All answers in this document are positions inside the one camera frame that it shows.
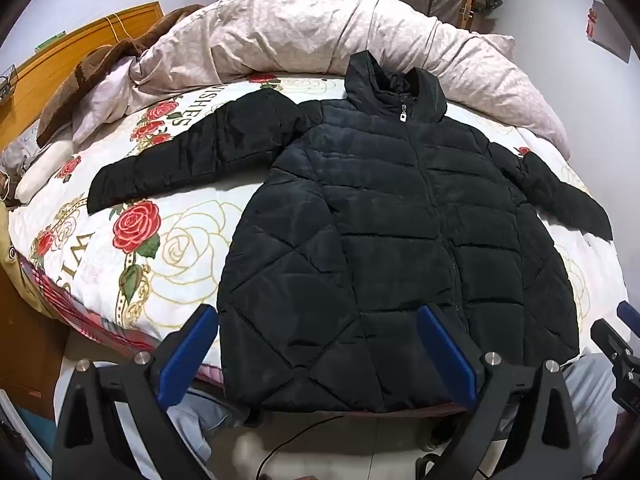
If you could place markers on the white wall calendar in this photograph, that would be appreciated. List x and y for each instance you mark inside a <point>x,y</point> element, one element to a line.
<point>610,30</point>

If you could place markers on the black puffer jacket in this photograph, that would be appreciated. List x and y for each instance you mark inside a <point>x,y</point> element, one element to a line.
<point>375,210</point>

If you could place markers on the person's left leg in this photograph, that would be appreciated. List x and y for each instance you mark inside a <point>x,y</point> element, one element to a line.
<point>200,435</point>

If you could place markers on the wooden headboard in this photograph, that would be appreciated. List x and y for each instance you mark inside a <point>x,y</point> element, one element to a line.
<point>65,47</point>

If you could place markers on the person's right leg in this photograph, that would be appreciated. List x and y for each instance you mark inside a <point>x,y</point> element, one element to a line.
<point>590,410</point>

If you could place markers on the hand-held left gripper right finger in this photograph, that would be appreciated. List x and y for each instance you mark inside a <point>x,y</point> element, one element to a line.
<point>450,357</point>

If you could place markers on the white pillow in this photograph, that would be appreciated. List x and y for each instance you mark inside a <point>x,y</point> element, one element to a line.
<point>42,170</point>

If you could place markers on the rose print blanket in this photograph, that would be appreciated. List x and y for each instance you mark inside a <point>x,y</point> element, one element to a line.
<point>190,240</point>

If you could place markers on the person's leg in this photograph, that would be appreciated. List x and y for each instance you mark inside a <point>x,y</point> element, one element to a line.
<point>590,410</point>
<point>200,435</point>

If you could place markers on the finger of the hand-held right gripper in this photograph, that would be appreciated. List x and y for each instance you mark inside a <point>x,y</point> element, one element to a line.
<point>606,336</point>
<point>629,312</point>

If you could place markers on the wooden bedside cabinet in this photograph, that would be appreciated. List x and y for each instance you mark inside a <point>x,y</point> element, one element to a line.
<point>30,350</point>

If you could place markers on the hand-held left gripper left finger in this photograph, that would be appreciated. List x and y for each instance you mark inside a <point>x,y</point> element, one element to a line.
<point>184,357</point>

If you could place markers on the brown fleece cloth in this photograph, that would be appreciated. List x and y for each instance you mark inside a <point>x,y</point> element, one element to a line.
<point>65,95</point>

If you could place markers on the pink patterned duvet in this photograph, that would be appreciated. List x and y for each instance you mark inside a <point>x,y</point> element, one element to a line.
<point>300,35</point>

